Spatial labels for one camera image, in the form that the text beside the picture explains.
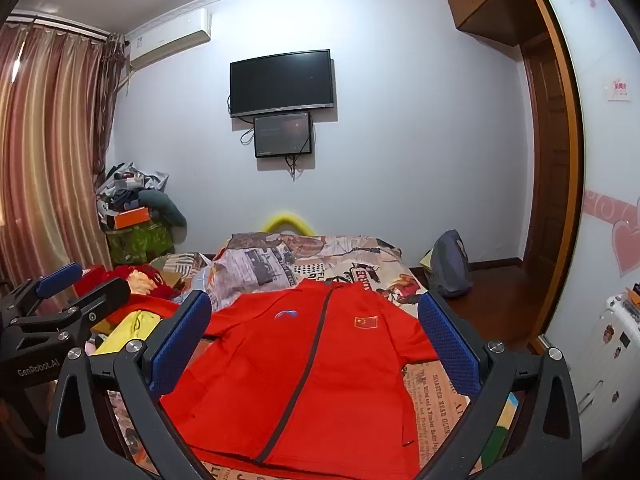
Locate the brown wooden door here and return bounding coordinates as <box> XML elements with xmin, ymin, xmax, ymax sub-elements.
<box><xmin>520</xmin><ymin>35</ymin><xmax>577</xmax><ymax>356</ymax></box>

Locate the striped pink curtain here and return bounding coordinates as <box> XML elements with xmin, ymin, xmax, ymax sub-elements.
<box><xmin>0</xmin><ymin>22</ymin><xmax>126</xmax><ymax>286</ymax></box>

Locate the orange box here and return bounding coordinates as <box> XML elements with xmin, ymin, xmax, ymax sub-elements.
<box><xmin>114</xmin><ymin>206</ymin><xmax>151</xmax><ymax>230</ymax></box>

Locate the green patterned bag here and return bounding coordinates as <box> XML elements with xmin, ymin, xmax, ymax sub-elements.
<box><xmin>106</xmin><ymin>222</ymin><xmax>174</xmax><ymax>266</ymax></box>

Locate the small black wall monitor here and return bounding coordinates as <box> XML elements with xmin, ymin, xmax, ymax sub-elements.
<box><xmin>253</xmin><ymin>111</ymin><xmax>314</xmax><ymax>159</ymax></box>

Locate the yellow cloth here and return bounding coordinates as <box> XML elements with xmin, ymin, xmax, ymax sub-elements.
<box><xmin>92</xmin><ymin>310</ymin><xmax>164</xmax><ymax>356</ymax></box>

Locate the newspaper print bed sheet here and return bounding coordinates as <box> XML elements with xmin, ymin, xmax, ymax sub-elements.
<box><xmin>90</xmin><ymin>232</ymin><xmax>501</xmax><ymax>480</ymax></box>

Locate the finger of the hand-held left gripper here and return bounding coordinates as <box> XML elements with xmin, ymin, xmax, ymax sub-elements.
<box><xmin>0</xmin><ymin>261</ymin><xmax>85</xmax><ymax>319</ymax></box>
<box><xmin>17</xmin><ymin>276</ymin><xmax>132</xmax><ymax>333</ymax></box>

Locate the pile of household clutter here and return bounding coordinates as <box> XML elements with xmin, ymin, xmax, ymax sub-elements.
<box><xmin>95</xmin><ymin>161</ymin><xmax>188</xmax><ymax>267</ymax></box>

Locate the dark green cushion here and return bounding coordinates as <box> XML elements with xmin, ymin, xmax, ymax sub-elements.
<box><xmin>137</xmin><ymin>190</ymin><xmax>187</xmax><ymax>226</ymax></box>

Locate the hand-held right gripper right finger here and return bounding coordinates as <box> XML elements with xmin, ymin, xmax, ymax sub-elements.
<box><xmin>417</xmin><ymin>290</ymin><xmax>584</xmax><ymax>480</ymax></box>

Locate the pink heart sticker band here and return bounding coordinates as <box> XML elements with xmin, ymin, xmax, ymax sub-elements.
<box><xmin>582</xmin><ymin>187</ymin><xmax>640</xmax><ymax>278</ymax></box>

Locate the grey backpack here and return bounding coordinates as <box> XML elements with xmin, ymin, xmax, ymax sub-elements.
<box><xmin>427</xmin><ymin>230</ymin><xmax>474</xmax><ymax>299</ymax></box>

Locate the red plush toy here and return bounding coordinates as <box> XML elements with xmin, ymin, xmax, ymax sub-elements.
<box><xmin>75</xmin><ymin>265</ymin><xmax>174</xmax><ymax>307</ymax></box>

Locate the white sliding wardrobe door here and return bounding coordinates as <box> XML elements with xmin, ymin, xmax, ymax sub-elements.
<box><xmin>535</xmin><ymin>0</ymin><xmax>640</xmax><ymax>480</ymax></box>

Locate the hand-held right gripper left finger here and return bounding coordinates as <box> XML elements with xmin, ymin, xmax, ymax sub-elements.
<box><xmin>44</xmin><ymin>290</ymin><xmax>213</xmax><ymax>480</ymax></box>

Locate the beige cartoon fleece blanket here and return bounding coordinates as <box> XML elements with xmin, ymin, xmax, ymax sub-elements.
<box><xmin>482</xmin><ymin>392</ymin><xmax>522</xmax><ymax>462</ymax></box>

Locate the black wall television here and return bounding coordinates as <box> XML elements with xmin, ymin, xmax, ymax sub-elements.
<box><xmin>229</xmin><ymin>49</ymin><xmax>334</xmax><ymax>119</ymax></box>

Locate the yellow foam tube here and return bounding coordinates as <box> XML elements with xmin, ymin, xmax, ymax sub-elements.
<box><xmin>263</xmin><ymin>212</ymin><xmax>317</xmax><ymax>237</ymax></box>

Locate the small pink sticker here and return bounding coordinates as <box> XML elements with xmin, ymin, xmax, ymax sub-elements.
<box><xmin>602</xmin><ymin>77</ymin><xmax>632</xmax><ymax>102</ymax></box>

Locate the red zip jacket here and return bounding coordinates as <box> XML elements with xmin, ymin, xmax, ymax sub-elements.
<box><xmin>130</xmin><ymin>280</ymin><xmax>442</xmax><ymax>480</ymax></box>

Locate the white air conditioner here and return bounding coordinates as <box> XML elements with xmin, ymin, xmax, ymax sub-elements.
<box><xmin>127</xmin><ymin>8</ymin><xmax>213</xmax><ymax>71</ymax></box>

